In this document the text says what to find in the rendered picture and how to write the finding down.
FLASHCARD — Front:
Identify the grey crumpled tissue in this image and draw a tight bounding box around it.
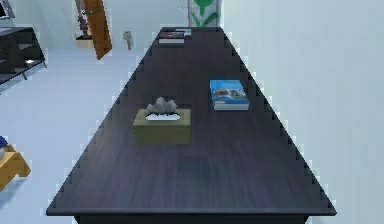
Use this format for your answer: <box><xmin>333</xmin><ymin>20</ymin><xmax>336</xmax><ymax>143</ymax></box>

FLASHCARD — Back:
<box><xmin>145</xmin><ymin>96</ymin><xmax>178</xmax><ymax>115</ymax></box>

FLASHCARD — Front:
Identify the small grey brown object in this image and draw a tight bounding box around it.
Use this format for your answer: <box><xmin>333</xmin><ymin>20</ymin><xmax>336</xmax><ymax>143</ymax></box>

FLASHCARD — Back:
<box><xmin>122</xmin><ymin>30</ymin><xmax>134</xmax><ymax>51</ymax></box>

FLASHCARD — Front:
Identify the black shelf unit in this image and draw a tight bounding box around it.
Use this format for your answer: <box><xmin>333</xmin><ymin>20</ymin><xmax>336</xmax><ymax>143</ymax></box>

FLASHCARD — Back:
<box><xmin>0</xmin><ymin>26</ymin><xmax>48</xmax><ymax>86</ymax></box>

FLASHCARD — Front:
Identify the red dark floor statue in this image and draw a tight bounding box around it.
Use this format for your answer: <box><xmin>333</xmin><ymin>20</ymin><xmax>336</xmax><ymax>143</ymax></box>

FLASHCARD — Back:
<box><xmin>75</xmin><ymin>0</ymin><xmax>94</xmax><ymax>48</ymax></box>

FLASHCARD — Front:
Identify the yellow wooden chair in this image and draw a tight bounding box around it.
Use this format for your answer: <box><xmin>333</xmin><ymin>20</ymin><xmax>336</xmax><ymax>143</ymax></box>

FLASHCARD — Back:
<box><xmin>0</xmin><ymin>143</ymin><xmax>32</xmax><ymax>193</ymax></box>

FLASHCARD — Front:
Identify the dark cover book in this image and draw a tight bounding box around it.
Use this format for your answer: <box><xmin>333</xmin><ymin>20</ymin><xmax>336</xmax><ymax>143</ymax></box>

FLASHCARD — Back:
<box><xmin>158</xmin><ymin>30</ymin><xmax>186</xmax><ymax>45</ymax></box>

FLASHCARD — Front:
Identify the blue cover book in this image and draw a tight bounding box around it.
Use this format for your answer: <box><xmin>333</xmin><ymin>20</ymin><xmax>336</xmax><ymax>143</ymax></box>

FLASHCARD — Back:
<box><xmin>209</xmin><ymin>79</ymin><xmax>251</xmax><ymax>111</ymax></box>

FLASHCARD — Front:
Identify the dark wooden long table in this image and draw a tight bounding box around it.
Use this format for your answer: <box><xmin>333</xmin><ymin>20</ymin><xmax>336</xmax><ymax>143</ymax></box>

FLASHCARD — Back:
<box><xmin>45</xmin><ymin>26</ymin><xmax>338</xmax><ymax>224</ymax></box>

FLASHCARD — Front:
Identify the green house plant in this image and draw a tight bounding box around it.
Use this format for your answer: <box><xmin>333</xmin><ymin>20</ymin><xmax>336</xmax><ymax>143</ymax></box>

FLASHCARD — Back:
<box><xmin>188</xmin><ymin>0</ymin><xmax>222</xmax><ymax>28</ymax></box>

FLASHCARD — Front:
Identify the olive green tissue box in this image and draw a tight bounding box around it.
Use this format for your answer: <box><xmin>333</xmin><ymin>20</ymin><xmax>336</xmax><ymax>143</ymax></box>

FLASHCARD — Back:
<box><xmin>132</xmin><ymin>108</ymin><xmax>192</xmax><ymax>145</ymax></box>

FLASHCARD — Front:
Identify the brown wooden door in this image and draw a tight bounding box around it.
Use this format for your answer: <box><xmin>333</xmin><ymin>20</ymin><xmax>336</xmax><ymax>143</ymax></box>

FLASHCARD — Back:
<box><xmin>81</xmin><ymin>0</ymin><xmax>113</xmax><ymax>61</ymax></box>

